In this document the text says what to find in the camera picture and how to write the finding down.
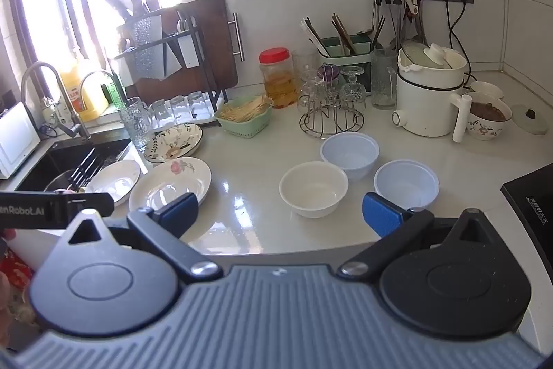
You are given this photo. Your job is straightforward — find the white printed cup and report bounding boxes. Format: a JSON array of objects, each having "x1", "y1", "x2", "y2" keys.
[{"x1": 42, "y1": 96, "x2": 73, "y2": 128}]

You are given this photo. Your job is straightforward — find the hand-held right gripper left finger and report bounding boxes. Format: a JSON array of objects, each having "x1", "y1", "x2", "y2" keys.
[{"x1": 56, "y1": 193, "x2": 224, "y2": 283}]

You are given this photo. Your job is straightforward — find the cream ceramic bowl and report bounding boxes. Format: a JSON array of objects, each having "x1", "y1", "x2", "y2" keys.
[{"x1": 279, "y1": 160, "x2": 349, "y2": 219}]

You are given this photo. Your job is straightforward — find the wooden cutting board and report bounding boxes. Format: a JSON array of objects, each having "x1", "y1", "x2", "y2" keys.
[{"x1": 127, "y1": 0, "x2": 245, "y2": 105}]

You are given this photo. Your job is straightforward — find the floral dark-rimmed plate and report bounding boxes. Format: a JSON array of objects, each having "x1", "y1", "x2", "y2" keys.
[{"x1": 143, "y1": 123, "x2": 204, "y2": 163}]

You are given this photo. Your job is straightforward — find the white bowls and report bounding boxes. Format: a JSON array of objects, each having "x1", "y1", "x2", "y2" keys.
[{"x1": 374, "y1": 160, "x2": 440, "y2": 211}]

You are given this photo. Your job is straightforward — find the floral plates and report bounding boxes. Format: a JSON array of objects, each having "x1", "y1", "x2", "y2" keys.
[{"x1": 84, "y1": 160, "x2": 142, "y2": 205}]

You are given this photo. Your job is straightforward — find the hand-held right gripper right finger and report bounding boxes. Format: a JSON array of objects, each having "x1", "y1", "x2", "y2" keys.
[{"x1": 337, "y1": 192, "x2": 504, "y2": 279}]

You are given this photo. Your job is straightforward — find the tall clear glass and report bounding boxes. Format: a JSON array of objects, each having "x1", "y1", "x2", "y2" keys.
[{"x1": 294, "y1": 49, "x2": 319, "y2": 76}]

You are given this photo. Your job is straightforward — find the pot lid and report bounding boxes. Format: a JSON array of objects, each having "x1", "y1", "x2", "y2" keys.
[{"x1": 404, "y1": 41, "x2": 454, "y2": 71}]

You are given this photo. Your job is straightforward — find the small steel faucet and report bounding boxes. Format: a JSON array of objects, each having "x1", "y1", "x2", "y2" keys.
[{"x1": 79, "y1": 70, "x2": 129, "y2": 111}]

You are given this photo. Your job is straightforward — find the white plate pink flower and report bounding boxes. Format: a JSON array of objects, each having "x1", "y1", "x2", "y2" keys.
[{"x1": 129, "y1": 157, "x2": 212, "y2": 212}]

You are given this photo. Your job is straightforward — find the black dish rack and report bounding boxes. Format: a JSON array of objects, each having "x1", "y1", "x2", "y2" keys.
[{"x1": 113, "y1": 1, "x2": 231, "y2": 124}]

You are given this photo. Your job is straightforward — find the textured clear board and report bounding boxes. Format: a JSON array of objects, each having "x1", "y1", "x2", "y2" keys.
[{"x1": 132, "y1": 15, "x2": 168, "y2": 79}]

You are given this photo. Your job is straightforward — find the brown chopsticks bundle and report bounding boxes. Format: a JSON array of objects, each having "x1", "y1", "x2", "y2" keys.
[{"x1": 331, "y1": 12, "x2": 357, "y2": 55}]

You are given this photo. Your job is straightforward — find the red-lidded plastic jar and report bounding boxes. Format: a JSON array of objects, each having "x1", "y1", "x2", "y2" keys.
[{"x1": 259, "y1": 47, "x2": 299, "y2": 109}]

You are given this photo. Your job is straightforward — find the white drip tray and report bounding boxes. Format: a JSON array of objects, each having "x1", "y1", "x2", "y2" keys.
[{"x1": 147, "y1": 110, "x2": 224, "y2": 137}]

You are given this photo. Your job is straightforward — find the pale blue plastic bowl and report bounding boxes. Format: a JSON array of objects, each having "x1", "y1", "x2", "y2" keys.
[{"x1": 320, "y1": 133, "x2": 381, "y2": 182}]

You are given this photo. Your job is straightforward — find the white mug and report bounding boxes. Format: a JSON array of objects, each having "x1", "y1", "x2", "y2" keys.
[{"x1": 463, "y1": 91, "x2": 513, "y2": 141}]

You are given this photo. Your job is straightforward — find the stemmed glass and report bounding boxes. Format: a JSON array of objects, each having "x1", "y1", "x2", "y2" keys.
[
  {"x1": 340, "y1": 66, "x2": 367, "y2": 112},
  {"x1": 297, "y1": 68, "x2": 325, "y2": 114}
]

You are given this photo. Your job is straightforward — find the green utensil holder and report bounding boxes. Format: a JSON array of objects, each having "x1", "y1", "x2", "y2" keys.
[{"x1": 319, "y1": 36, "x2": 373, "y2": 91}]

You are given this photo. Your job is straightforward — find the wire glass rack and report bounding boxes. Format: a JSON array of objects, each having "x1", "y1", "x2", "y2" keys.
[{"x1": 299, "y1": 92, "x2": 364, "y2": 140}]

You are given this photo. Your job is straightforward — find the white rectangular board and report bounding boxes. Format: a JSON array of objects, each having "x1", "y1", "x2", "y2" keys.
[{"x1": 0, "y1": 101, "x2": 41, "y2": 179}]

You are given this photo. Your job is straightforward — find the green plastic basket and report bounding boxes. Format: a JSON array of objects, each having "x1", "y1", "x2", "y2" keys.
[{"x1": 215, "y1": 99, "x2": 274, "y2": 136}]

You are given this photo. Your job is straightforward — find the black power cable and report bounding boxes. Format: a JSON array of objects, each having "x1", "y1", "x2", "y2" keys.
[
  {"x1": 441, "y1": 0, "x2": 461, "y2": 50},
  {"x1": 449, "y1": 0, "x2": 473, "y2": 91}
]

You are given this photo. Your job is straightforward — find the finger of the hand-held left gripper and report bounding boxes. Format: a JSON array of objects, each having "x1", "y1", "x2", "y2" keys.
[{"x1": 65, "y1": 193, "x2": 115, "y2": 219}]

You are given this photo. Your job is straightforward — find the white electric pot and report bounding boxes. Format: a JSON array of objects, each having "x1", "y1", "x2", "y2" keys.
[{"x1": 392, "y1": 43, "x2": 475, "y2": 144}]

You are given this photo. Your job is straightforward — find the white utensil holder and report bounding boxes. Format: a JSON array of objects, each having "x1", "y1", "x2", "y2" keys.
[
  {"x1": 178, "y1": 33, "x2": 205, "y2": 70},
  {"x1": 113, "y1": 51, "x2": 136, "y2": 83}
]

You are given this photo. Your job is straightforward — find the white ceramic bowl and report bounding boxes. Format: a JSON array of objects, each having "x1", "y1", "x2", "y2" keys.
[{"x1": 470, "y1": 80, "x2": 504, "y2": 101}]

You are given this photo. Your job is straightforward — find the black sink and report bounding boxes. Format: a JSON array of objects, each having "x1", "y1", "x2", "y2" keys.
[{"x1": 17, "y1": 138, "x2": 133, "y2": 193}]

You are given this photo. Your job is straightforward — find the red patterned clothing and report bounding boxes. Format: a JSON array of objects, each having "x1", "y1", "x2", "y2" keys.
[{"x1": 0, "y1": 256, "x2": 36, "y2": 288}]

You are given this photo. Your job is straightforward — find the yellow detergent bottle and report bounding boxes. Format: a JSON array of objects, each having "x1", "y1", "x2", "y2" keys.
[{"x1": 60, "y1": 62, "x2": 110, "y2": 122}]

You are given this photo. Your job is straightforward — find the dry noodles bundle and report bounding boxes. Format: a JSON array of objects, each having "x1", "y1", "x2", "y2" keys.
[{"x1": 219, "y1": 94, "x2": 272, "y2": 122}]

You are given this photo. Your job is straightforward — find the black induction cooktop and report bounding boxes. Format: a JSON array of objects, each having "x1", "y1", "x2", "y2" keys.
[{"x1": 501, "y1": 164, "x2": 553, "y2": 266}]

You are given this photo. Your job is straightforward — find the textured glass mug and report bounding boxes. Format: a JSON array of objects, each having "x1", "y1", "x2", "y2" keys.
[{"x1": 120, "y1": 96, "x2": 155, "y2": 153}]

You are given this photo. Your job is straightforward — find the green bottle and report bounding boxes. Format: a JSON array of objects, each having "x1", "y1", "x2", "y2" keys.
[{"x1": 101, "y1": 73, "x2": 124, "y2": 107}]

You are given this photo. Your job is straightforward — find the tall steel faucet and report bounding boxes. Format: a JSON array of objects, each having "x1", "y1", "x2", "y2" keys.
[{"x1": 21, "y1": 61, "x2": 92, "y2": 141}]

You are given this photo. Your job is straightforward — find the ribbed glass mug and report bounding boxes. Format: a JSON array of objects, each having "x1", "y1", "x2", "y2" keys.
[{"x1": 371, "y1": 48, "x2": 398, "y2": 110}]

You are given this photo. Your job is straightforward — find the clear drinking glass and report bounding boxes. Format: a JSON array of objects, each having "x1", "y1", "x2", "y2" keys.
[
  {"x1": 169, "y1": 96, "x2": 193, "y2": 124},
  {"x1": 188, "y1": 91, "x2": 213, "y2": 121},
  {"x1": 150, "y1": 99, "x2": 174, "y2": 128}
]

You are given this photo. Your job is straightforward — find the dark chopsticks bundle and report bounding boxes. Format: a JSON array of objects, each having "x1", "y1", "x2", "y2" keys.
[{"x1": 371, "y1": 15, "x2": 387, "y2": 50}]

